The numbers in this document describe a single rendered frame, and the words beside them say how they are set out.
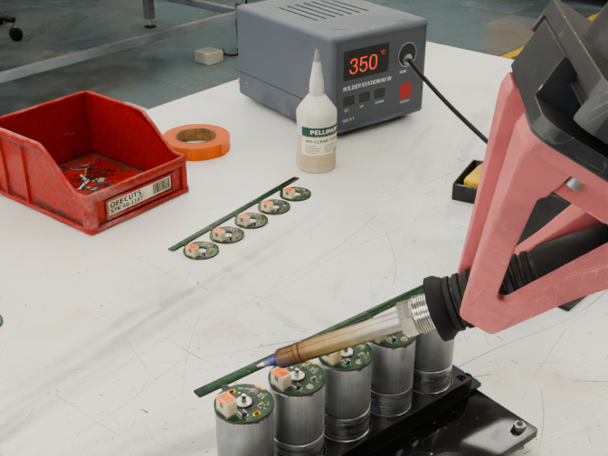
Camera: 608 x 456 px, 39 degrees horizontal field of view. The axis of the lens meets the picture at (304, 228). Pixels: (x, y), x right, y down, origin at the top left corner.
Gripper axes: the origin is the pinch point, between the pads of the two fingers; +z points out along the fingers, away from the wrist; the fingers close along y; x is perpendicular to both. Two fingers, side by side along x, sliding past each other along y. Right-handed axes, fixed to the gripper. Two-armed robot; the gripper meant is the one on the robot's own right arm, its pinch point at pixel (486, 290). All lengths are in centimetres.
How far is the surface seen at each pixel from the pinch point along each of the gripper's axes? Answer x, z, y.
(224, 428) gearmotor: -5.0, 11.0, 0.3
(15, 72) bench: -76, 126, -239
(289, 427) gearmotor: -2.2, 10.9, -1.5
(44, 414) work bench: -11.6, 21.4, -6.1
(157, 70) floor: -41, 125, -299
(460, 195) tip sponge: 7.7, 9.7, -34.1
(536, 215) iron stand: 8.7, 3.9, -22.1
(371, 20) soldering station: -4, 6, -51
